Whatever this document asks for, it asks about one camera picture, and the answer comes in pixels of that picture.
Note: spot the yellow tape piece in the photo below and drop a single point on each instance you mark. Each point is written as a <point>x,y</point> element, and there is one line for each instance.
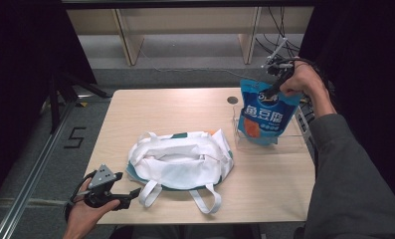
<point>83,104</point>

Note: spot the blue snack pouch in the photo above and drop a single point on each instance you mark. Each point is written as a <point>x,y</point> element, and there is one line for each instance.
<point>266,113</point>

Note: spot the dark curtain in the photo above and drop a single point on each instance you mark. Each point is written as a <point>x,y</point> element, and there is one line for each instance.
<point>26,83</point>
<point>370,66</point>

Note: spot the black metal stand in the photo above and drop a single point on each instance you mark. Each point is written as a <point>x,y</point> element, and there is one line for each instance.
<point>57,99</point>

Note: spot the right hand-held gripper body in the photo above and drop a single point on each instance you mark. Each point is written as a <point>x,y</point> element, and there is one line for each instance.
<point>279,68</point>

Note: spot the aluminium floor rail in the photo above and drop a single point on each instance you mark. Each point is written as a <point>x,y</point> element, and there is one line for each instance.
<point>36,172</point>

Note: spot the person's right hand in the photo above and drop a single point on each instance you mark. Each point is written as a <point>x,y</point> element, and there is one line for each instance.
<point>306,81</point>

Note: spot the round table grommet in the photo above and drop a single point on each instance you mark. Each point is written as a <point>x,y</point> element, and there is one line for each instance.
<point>232,100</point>

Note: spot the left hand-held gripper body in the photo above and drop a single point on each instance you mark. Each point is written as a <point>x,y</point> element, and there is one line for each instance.
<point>100,177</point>

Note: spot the clear plastic container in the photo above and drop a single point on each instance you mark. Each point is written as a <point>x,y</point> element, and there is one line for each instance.
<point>291,139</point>

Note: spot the white patterned tote bag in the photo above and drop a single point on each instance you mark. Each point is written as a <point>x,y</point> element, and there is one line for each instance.
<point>181,162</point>

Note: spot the person's left hand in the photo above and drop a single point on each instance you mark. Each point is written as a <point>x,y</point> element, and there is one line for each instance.
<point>84,217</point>

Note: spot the light wooden desk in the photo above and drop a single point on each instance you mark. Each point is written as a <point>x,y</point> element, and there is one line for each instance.
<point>185,20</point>

